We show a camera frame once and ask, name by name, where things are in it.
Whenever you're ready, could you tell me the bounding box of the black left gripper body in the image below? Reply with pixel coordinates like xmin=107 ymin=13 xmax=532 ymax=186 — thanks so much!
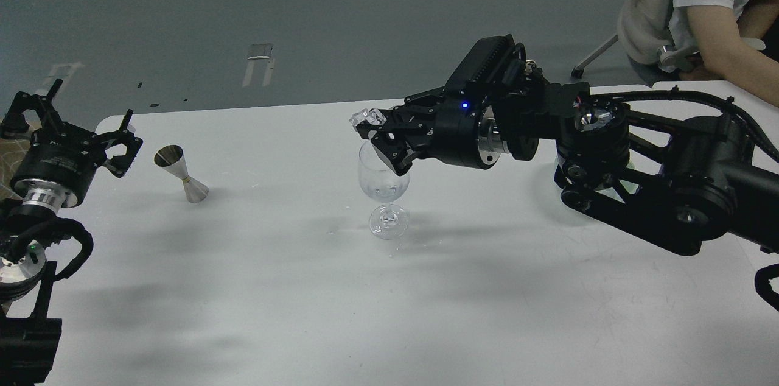
xmin=9 ymin=135 xmax=108 ymax=208

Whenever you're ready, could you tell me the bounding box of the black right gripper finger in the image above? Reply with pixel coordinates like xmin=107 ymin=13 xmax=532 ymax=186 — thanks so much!
xmin=356 ymin=86 xmax=449 ymax=134
xmin=370 ymin=130 xmax=435 ymax=176

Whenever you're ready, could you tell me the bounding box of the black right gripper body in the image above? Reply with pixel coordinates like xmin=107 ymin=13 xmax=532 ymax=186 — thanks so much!
xmin=405 ymin=97 xmax=539 ymax=170

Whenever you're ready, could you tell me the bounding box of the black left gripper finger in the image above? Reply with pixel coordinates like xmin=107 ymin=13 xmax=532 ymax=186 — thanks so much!
xmin=1 ymin=79 xmax=65 ymax=144
xmin=91 ymin=109 xmax=144 ymax=178

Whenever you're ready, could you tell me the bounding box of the clear ice cube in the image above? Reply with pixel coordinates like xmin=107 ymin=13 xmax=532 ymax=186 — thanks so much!
xmin=349 ymin=108 xmax=387 ymax=129

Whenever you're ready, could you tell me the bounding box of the steel cocktail jigger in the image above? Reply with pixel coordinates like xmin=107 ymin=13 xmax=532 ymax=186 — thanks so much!
xmin=153 ymin=144 xmax=209 ymax=203

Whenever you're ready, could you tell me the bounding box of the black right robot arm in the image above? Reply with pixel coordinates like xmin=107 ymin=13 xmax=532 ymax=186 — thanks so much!
xmin=351 ymin=35 xmax=778 ymax=256

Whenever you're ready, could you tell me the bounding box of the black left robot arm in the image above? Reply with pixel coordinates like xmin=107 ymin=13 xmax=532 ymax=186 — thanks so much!
xmin=1 ymin=79 xmax=142 ymax=385

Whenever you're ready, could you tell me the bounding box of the clear wine glass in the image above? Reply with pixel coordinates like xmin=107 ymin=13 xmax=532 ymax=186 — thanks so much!
xmin=358 ymin=141 xmax=411 ymax=240

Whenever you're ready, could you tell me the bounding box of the metal floor plate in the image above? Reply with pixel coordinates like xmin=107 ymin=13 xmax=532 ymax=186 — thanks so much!
xmin=246 ymin=43 xmax=273 ymax=61

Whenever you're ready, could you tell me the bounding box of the beige office chair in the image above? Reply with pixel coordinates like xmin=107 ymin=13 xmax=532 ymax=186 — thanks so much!
xmin=571 ymin=0 xmax=766 ymax=85

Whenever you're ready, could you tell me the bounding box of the person in white shirt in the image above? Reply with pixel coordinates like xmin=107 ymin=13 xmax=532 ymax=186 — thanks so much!
xmin=669 ymin=0 xmax=778 ymax=106

